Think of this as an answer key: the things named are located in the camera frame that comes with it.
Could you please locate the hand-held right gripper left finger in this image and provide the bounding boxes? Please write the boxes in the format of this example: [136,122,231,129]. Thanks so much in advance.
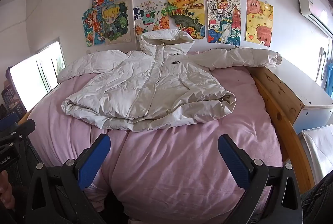
[25,134,112,224]

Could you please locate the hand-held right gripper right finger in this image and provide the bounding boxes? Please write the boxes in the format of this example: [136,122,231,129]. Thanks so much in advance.
[218,135,304,224]

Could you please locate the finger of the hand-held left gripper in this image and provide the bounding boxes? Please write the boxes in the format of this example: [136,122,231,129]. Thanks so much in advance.
[0,119,36,145]
[0,113,20,132]

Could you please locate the person's left hand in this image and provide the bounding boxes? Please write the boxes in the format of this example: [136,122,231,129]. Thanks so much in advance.
[0,170,15,205]

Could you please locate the dark blue crate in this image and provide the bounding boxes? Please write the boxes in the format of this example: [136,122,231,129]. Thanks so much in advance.
[1,81,28,116]

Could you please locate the pink duvet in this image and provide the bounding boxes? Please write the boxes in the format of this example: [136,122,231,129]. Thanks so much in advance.
[26,51,284,224]

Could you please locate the bright window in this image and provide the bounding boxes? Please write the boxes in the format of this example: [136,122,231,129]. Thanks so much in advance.
[9,40,67,114]

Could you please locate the white bedding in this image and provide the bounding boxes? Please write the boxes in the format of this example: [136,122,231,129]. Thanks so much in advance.
[301,124,333,186]

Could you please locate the person's dark trousers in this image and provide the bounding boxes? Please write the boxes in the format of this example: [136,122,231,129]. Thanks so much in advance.
[300,170,333,224]

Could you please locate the white cabinet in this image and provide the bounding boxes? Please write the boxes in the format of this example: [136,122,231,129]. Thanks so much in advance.
[235,45,333,134]

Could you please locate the white air conditioner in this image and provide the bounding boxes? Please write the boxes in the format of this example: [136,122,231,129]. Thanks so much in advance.
[297,0,333,37]

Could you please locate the white door with handle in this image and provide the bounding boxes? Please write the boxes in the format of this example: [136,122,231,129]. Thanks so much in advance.
[316,38,333,90]

